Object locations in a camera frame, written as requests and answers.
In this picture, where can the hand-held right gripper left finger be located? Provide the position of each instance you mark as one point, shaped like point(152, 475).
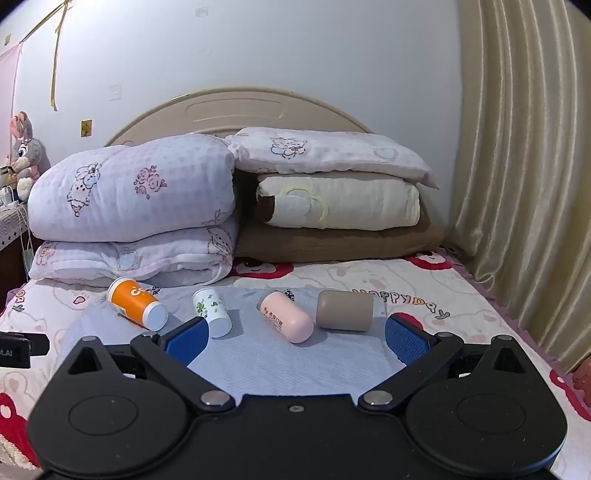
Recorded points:
point(187, 345)

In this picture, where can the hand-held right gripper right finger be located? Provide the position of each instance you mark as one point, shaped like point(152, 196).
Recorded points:
point(408, 342)

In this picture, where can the white cup with green print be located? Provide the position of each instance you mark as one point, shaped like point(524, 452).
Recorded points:
point(210, 308)

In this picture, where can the taupe plastic cup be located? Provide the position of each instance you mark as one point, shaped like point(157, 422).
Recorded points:
point(344, 310)

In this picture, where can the orange paper cup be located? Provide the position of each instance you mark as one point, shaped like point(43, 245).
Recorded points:
point(129, 297)

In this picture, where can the pink capsule-shaped bottle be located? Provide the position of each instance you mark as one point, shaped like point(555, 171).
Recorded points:
point(286, 319)

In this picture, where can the light blue cloth mat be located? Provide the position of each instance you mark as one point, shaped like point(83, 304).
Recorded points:
point(277, 364)

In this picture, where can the white bedside cabinet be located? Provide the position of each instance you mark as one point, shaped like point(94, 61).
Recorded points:
point(10, 226)

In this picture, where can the brown pillow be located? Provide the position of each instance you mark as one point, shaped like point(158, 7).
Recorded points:
point(323, 245)

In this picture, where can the folded cream blanket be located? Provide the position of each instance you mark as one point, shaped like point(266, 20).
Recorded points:
point(364, 203)

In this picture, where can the folded lavender checked quilt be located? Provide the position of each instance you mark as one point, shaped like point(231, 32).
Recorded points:
point(138, 194)

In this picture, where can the beige curtain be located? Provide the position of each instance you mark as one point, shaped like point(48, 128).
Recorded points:
point(517, 184)

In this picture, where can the grey plush rabbit toy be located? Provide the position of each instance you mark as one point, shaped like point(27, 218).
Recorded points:
point(27, 148)

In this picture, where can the lavender printed pillow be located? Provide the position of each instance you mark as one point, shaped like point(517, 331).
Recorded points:
point(332, 152)

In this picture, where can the beige bed headboard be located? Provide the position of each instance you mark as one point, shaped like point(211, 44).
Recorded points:
point(231, 110)

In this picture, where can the long yellow tape strip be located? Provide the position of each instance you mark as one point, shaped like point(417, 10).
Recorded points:
point(56, 50)

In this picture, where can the yellow wall sticker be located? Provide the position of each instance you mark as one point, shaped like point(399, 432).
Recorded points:
point(86, 128)

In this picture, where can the white wall switch plate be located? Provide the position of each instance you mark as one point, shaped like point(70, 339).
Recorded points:
point(115, 92)

